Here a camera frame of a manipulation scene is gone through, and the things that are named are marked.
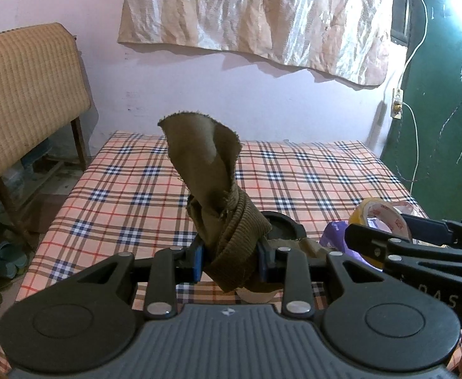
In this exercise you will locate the olive green cloth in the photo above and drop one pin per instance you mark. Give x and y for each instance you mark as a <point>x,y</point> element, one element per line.
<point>215,189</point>

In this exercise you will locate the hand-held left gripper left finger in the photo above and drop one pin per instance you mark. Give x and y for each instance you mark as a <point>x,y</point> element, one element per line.
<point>197,262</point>

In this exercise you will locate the dark window frame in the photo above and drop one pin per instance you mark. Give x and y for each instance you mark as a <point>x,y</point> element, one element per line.
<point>400,8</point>

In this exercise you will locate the wall socket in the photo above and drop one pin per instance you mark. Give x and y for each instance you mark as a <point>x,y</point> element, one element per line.
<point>396,104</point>

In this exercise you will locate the beige cup with black lid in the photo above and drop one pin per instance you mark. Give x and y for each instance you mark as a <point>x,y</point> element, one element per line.
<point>282,227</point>

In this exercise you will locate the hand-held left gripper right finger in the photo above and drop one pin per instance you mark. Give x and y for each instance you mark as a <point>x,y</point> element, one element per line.
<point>263,262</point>

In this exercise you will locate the pair of green sandals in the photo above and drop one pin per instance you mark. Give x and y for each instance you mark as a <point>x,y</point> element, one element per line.
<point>6,260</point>

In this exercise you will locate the shiny cream wall cloth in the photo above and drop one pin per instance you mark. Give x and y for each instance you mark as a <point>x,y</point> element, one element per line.
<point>254,15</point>

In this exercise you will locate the purple tissue pack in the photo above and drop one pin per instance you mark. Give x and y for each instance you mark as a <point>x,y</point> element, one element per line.
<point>333,237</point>

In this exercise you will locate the clear tape roll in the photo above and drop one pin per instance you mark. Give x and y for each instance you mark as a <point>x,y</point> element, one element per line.
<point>373,211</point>

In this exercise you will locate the bluish plastic container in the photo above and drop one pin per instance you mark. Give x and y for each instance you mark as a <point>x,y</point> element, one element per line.
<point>29,158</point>

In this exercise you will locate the wooden chair frame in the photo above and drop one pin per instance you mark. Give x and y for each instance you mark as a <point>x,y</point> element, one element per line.
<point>79,142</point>

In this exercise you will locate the woven straw mat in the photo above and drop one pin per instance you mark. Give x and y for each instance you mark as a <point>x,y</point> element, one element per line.
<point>25,98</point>

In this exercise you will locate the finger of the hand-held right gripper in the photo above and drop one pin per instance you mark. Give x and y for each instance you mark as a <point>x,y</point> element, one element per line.
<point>365,241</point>
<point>432,225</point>

